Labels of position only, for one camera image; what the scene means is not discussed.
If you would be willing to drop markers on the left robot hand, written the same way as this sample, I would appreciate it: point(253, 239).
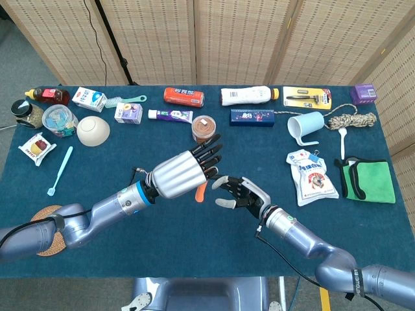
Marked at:
point(178, 175)

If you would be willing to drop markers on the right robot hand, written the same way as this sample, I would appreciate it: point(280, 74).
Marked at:
point(249, 197)

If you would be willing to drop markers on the orange toy carrot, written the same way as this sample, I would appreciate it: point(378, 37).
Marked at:
point(200, 194)

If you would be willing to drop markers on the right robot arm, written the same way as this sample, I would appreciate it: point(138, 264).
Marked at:
point(301, 230)

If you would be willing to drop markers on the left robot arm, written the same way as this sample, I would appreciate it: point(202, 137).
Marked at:
point(107, 207)

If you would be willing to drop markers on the clear jar of rubber bands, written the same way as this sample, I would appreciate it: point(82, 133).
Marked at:
point(203, 128)

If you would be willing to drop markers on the purple white toothpaste tube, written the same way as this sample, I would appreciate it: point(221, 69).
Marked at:
point(172, 116)

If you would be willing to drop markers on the white printed bag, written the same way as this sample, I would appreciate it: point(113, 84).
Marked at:
point(313, 181)

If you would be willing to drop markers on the dark blue tablecloth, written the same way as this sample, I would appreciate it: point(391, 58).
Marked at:
point(194, 239)

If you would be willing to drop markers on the blue binder clip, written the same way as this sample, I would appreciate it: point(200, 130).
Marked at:
point(313, 157)

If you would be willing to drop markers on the orange drink can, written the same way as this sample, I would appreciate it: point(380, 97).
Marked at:
point(183, 96)

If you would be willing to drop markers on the purple white milk carton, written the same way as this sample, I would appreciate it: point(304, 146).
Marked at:
point(128, 113)

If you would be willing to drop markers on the dark blue long box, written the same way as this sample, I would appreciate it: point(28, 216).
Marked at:
point(251, 117)

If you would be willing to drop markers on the light blue mug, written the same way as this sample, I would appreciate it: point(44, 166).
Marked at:
point(308, 124)

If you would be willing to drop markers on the cream bowl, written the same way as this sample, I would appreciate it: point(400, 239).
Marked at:
point(92, 131)

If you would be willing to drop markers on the white bottle yellow cap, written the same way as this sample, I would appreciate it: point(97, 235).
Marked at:
point(243, 95)

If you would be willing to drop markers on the grey robot torso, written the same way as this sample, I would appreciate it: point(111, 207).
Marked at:
point(201, 294)

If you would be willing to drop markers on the white plastic spoon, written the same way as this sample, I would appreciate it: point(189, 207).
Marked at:
point(342, 131)

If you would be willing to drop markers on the yellow razor package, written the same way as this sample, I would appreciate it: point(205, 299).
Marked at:
point(304, 97)

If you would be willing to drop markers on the light blue toothbrush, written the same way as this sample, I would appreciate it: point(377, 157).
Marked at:
point(61, 168)

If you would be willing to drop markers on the blue white milk carton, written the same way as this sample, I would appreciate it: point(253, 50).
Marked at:
point(87, 98)

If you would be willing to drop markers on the green cloth black trim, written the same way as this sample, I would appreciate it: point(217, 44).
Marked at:
point(373, 181)

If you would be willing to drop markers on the clear jar of binder clips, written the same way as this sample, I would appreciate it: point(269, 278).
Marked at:
point(58, 120)

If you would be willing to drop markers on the woven round coaster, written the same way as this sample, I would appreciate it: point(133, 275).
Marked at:
point(43, 212)

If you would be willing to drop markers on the white snack packet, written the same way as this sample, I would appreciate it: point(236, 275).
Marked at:
point(37, 147)

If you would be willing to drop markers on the brown sauce bottle red label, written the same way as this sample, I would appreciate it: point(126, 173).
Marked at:
point(52, 95)

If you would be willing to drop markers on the purple box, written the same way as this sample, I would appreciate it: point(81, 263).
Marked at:
point(363, 94)

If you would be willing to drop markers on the black stand pole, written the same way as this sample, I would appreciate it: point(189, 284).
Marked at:
point(111, 32)

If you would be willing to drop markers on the glass jar black lid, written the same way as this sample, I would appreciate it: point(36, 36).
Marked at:
point(24, 111)

